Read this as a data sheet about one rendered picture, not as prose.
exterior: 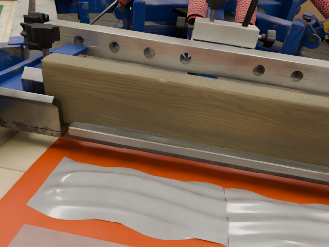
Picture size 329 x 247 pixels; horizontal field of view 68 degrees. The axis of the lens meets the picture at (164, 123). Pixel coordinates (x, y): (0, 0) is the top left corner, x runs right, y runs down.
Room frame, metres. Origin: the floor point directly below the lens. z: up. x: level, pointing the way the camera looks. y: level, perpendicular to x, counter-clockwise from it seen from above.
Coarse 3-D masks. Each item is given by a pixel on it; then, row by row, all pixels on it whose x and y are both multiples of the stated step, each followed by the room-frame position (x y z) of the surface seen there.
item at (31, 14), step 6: (30, 12) 0.48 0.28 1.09; (36, 12) 0.48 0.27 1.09; (24, 18) 0.46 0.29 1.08; (30, 18) 0.46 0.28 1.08; (36, 18) 0.46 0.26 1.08; (42, 18) 0.48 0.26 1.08; (48, 18) 0.50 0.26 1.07; (24, 24) 0.45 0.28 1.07; (24, 30) 0.45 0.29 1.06; (24, 36) 0.45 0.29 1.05; (24, 42) 0.44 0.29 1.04; (30, 42) 0.44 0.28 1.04; (30, 48) 0.45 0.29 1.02; (36, 48) 0.45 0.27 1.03
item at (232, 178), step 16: (224, 176) 0.18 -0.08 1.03; (240, 176) 0.19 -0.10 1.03; (256, 176) 0.19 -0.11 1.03; (272, 176) 0.19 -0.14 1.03; (224, 192) 0.16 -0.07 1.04; (256, 192) 0.16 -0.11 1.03; (272, 192) 0.17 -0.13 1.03; (288, 192) 0.17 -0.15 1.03; (304, 192) 0.17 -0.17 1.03; (320, 192) 0.18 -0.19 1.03
